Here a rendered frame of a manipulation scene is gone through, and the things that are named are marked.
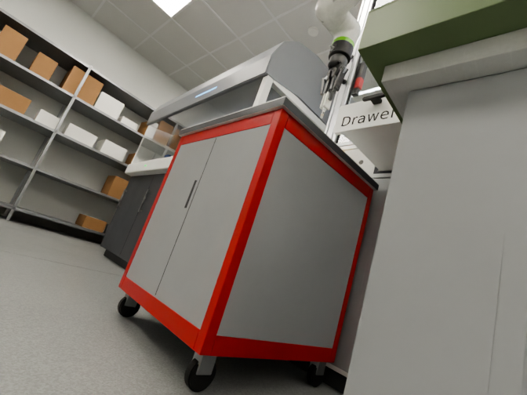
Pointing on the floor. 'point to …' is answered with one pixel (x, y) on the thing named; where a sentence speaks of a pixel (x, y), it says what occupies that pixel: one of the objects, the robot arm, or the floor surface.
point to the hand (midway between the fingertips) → (326, 101)
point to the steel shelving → (38, 42)
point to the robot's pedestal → (452, 230)
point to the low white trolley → (252, 241)
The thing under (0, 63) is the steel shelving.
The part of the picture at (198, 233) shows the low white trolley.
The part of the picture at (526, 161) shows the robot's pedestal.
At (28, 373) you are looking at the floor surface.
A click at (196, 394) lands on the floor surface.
